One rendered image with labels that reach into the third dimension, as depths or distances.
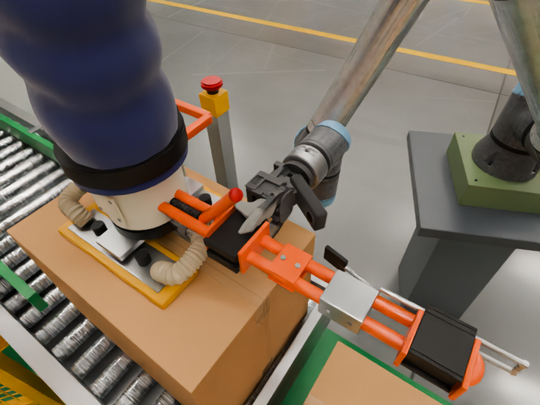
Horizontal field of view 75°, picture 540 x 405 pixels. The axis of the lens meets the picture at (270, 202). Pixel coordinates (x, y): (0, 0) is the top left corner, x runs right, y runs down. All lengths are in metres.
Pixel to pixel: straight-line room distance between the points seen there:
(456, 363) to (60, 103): 0.63
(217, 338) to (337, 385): 0.49
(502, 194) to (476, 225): 0.12
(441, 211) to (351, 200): 1.07
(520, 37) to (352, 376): 0.86
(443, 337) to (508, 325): 1.46
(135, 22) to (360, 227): 1.74
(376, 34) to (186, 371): 0.74
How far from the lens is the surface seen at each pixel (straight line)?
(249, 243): 0.59
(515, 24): 0.78
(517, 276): 2.19
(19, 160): 2.05
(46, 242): 0.95
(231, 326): 0.69
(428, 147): 1.45
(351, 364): 1.11
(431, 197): 1.25
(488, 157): 1.26
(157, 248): 0.80
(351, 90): 0.87
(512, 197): 1.27
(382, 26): 0.83
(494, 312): 2.02
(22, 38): 0.55
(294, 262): 0.58
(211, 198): 0.85
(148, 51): 0.56
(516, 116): 1.19
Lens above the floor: 1.58
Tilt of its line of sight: 47 degrees down
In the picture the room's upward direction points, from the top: 2 degrees counter-clockwise
